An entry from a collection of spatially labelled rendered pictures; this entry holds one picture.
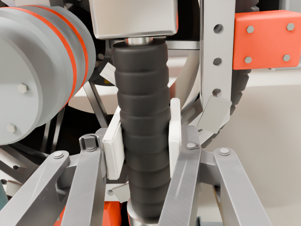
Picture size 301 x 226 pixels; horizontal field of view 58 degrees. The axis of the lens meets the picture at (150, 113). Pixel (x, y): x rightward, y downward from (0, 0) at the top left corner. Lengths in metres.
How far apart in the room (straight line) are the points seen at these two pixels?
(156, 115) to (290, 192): 1.36
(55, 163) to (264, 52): 0.32
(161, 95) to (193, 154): 0.04
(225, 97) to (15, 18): 0.28
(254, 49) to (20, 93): 0.29
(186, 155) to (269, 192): 1.34
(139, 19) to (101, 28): 0.02
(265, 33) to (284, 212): 1.09
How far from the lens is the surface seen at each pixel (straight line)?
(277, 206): 1.42
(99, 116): 0.55
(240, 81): 0.50
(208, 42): 0.39
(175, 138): 0.16
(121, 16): 0.16
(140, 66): 0.16
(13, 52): 0.28
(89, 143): 0.17
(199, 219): 1.08
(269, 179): 1.57
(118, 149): 0.18
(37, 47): 0.30
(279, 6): 0.67
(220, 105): 0.41
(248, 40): 0.40
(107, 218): 0.55
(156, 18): 0.16
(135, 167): 0.20
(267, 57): 0.41
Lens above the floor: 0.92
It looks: 24 degrees down
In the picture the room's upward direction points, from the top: 5 degrees counter-clockwise
